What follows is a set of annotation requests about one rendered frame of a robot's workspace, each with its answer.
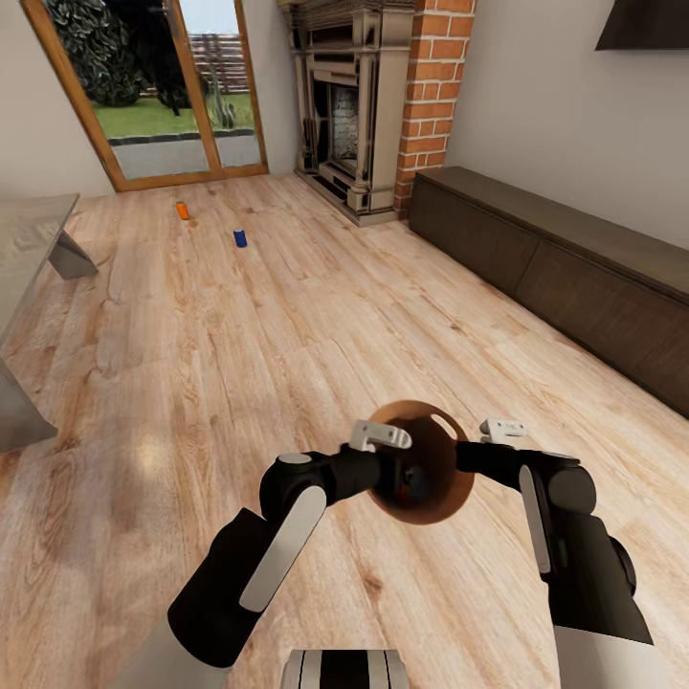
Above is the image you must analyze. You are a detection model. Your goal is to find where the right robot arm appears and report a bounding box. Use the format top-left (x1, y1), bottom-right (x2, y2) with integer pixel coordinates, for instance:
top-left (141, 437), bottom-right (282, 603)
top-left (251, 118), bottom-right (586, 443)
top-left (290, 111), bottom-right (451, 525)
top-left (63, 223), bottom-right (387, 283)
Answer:
top-left (455, 418), bottom-right (673, 689)

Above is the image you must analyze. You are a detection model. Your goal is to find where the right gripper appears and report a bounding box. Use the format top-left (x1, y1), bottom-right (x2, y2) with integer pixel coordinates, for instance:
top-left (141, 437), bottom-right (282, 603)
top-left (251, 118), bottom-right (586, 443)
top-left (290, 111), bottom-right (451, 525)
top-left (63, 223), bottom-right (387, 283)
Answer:
top-left (455, 441), bottom-right (520, 485)

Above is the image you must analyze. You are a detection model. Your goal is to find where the trash can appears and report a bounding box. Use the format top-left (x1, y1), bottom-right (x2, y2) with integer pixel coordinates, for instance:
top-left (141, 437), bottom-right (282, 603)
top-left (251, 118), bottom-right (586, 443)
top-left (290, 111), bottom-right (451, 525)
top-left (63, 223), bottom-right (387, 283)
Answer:
top-left (367, 399), bottom-right (476, 525)

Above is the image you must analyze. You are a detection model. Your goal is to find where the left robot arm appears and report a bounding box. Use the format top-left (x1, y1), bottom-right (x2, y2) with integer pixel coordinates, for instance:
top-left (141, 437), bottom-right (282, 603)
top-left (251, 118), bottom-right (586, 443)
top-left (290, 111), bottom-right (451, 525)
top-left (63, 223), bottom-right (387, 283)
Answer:
top-left (106, 420), bottom-right (426, 689)

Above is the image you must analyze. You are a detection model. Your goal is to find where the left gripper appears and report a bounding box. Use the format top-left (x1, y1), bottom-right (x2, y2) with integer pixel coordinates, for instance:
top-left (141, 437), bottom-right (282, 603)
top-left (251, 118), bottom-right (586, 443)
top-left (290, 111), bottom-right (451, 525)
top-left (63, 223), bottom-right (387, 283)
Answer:
top-left (339, 443), bottom-right (426, 497)

